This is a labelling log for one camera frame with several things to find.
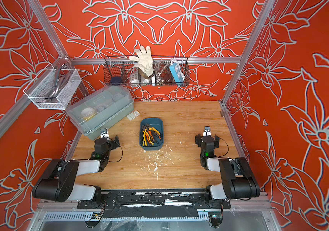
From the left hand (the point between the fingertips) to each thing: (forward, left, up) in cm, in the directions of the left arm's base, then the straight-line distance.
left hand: (109, 135), depth 92 cm
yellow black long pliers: (+3, -22, -3) cm, 23 cm away
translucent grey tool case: (+13, +8, +11) cm, 18 cm away
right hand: (+5, -63, +2) cm, 63 cm away
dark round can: (+30, -1, +22) cm, 37 cm away
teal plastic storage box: (+16, -30, -4) cm, 34 cm away
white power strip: (+32, -14, +24) cm, 42 cm away
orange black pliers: (+4, -25, -2) cm, 25 cm away
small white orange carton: (+23, -10, -5) cm, 26 cm away
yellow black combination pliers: (+7, -30, -4) cm, 31 cm away
